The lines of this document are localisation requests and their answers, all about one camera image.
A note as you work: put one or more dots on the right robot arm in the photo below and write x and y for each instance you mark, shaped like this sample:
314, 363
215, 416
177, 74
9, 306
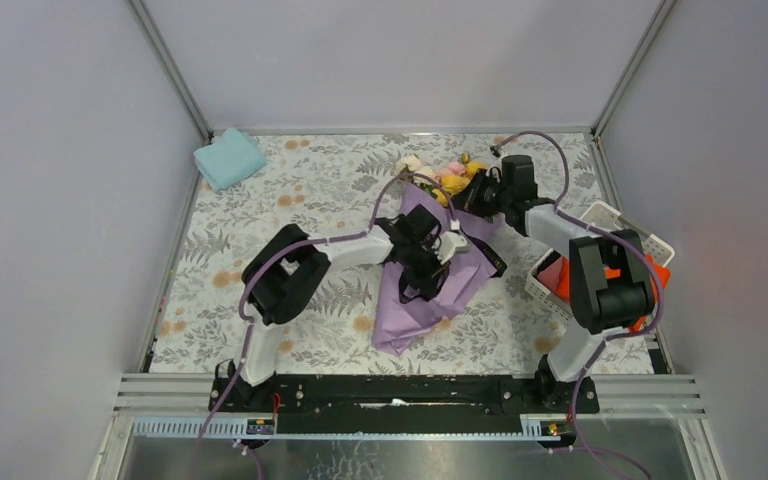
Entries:
612, 286

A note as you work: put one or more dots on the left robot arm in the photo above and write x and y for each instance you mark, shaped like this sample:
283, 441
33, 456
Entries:
281, 280

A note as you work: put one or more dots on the pink purple wrapping paper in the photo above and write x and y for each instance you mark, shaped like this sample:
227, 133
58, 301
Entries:
397, 324

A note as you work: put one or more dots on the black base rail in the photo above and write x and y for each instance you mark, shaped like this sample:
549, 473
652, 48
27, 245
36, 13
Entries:
389, 404

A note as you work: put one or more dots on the white plastic basket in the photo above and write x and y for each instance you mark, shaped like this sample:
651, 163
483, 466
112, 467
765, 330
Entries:
606, 217

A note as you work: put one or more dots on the pink cloth in basket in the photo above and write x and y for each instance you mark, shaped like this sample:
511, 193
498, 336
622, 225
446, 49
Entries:
550, 273

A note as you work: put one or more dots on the floral tablecloth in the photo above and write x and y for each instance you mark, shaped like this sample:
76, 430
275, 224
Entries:
332, 185

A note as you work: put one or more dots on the orange cloth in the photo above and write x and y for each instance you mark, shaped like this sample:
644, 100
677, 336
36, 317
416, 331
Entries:
562, 285

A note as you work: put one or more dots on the yellow fake flower stem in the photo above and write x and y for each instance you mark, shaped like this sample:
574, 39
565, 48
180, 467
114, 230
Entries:
450, 186

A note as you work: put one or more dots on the light blue folded towel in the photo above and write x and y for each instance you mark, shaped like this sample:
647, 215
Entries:
231, 158

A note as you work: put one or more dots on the white fake flower stem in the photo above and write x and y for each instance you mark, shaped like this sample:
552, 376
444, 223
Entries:
412, 169

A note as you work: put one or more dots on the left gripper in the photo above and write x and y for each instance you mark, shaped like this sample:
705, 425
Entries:
434, 264

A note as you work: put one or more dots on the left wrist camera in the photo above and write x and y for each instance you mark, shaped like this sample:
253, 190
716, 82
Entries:
448, 244

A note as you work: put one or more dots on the black ribbon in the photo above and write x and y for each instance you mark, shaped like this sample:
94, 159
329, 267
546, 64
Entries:
423, 276

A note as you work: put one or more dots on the pink fake flower stem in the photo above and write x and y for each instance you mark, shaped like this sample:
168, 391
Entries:
454, 168

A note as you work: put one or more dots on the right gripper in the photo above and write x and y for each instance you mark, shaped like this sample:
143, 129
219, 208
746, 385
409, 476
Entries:
468, 200

